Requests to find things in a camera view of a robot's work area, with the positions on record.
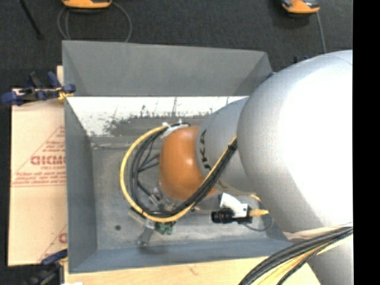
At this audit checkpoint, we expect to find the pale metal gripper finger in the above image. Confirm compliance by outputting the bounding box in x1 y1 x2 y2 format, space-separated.
137 220 156 247
128 208 148 221

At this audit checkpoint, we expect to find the brown cardboard board red print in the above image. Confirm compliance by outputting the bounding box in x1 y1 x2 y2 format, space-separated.
7 65 69 267

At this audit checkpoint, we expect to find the black cylinder on white bracket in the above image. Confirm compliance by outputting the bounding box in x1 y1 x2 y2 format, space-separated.
211 192 254 226

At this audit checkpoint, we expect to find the grey metal bin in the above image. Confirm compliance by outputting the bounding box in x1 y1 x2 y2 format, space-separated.
61 40 294 274

